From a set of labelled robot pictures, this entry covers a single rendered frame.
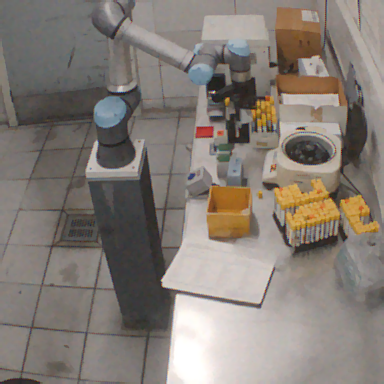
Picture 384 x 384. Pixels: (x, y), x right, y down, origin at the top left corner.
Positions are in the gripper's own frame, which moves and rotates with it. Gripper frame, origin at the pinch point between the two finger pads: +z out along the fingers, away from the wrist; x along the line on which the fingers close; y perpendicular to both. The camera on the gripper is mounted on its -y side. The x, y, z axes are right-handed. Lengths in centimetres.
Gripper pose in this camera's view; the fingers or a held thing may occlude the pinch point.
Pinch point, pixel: (238, 124)
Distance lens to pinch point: 234.5
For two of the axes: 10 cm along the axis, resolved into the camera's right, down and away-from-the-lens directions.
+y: 9.9, -0.1, -1.2
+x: 0.9, -6.4, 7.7
